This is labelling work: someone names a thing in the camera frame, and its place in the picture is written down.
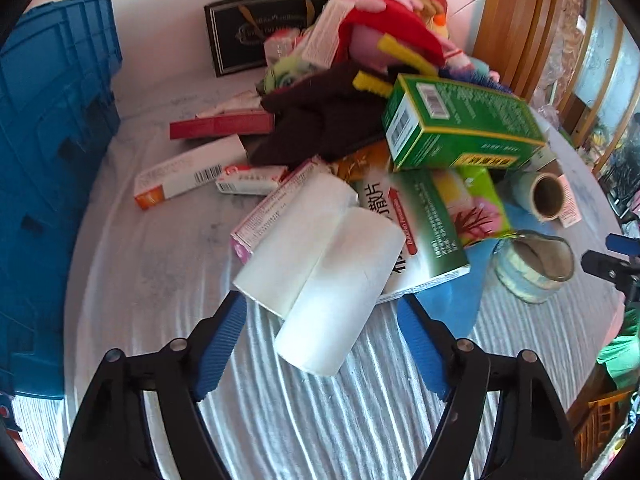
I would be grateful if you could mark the pink pig plush red dress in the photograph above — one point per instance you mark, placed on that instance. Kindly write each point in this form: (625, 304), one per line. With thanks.
(390, 22)

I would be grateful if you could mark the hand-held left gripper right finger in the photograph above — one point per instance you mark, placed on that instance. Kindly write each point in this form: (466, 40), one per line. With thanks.
(422, 347)

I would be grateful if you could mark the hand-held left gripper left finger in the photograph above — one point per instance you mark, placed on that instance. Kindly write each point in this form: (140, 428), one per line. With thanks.
(220, 350)

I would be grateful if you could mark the small pink white box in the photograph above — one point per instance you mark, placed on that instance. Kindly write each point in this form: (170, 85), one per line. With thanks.
(280, 47)

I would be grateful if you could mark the brown teddy bear plush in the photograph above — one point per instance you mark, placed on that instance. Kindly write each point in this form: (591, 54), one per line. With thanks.
(420, 2)

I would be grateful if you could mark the green plastic container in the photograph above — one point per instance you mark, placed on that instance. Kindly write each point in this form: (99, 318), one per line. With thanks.
(622, 357)

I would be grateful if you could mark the pink white carton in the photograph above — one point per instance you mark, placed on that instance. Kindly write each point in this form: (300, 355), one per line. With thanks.
(270, 210)

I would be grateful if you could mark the wooden stool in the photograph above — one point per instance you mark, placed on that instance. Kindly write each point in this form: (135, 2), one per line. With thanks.
(602, 425)

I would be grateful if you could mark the dark blue feather duster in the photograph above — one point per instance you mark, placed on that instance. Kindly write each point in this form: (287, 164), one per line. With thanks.
(475, 82)

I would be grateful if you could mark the white green flat box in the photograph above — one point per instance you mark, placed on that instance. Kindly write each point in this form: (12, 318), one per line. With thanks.
(425, 240)

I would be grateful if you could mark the floral rolled cloth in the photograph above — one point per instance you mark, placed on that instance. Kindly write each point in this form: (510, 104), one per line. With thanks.
(570, 25)

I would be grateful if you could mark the orange brown packet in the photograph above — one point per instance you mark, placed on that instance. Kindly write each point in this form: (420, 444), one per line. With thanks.
(362, 162)

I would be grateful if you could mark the long white red print box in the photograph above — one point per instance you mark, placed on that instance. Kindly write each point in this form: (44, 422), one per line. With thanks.
(322, 35)

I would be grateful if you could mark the white orange box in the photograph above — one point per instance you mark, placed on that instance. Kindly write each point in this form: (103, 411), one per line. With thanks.
(185, 172)

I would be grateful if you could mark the dark brown plush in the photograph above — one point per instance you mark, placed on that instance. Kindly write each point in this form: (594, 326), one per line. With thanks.
(320, 120)

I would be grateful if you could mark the black gift box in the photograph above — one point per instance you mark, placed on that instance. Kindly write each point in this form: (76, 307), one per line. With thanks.
(245, 35)

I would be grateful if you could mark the wooden glass partition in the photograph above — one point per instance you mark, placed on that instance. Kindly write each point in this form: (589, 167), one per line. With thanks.
(610, 85)

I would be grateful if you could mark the teal plush toy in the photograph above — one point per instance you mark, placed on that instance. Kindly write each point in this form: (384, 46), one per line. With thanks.
(482, 67)

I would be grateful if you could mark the crushed light blue tape roll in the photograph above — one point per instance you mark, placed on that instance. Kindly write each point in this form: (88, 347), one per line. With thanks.
(520, 280)

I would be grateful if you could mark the green carton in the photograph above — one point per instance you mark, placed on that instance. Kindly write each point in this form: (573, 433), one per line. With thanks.
(465, 120)

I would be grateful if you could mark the cardboard core tape roll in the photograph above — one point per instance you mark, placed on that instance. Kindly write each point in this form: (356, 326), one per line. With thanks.
(525, 192)

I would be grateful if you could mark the white grey box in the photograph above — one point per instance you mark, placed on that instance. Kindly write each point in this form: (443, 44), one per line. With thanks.
(542, 160)

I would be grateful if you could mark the white paper roll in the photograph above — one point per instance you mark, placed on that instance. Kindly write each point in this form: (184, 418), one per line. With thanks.
(335, 300)
(295, 240)

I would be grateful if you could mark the wooden wall frame post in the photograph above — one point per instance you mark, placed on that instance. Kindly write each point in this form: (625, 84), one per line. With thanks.
(515, 25)

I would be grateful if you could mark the white striped tablecloth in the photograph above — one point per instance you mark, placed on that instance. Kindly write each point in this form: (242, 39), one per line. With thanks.
(150, 270)

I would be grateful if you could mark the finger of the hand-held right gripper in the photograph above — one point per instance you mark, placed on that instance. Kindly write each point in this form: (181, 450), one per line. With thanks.
(607, 267)
(625, 245)

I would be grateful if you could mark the blue plastic storage crate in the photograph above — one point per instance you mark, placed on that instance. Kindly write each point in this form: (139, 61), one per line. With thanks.
(50, 160)

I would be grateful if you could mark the light green plush toy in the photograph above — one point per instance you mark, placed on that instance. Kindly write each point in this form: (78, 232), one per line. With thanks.
(287, 75)

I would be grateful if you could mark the small white red box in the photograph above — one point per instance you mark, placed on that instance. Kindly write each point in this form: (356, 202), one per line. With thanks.
(250, 180)

